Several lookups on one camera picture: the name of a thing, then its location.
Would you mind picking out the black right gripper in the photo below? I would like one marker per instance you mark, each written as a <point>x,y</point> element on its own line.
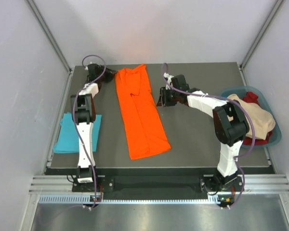
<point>163,99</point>

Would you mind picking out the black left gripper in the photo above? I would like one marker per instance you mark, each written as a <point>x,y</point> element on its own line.
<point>109,74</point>

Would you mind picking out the orange t-shirt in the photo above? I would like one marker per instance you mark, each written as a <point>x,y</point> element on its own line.
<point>145,133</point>

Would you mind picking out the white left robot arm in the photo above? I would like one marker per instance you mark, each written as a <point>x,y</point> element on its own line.
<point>84,116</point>

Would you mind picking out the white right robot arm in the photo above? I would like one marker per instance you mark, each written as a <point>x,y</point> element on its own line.
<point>229,121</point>

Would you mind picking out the folded light blue t-shirt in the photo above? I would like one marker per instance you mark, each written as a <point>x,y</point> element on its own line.
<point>68,140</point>

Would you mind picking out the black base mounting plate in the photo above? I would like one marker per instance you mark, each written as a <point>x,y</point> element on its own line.
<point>208,184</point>

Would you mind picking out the dark red t-shirt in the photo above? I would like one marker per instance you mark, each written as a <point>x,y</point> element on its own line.
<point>253,98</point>

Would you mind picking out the beige t-shirt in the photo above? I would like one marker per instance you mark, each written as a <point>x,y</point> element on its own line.
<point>262,120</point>

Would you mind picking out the grey slotted cable duct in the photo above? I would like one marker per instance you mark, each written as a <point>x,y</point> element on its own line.
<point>89,200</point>

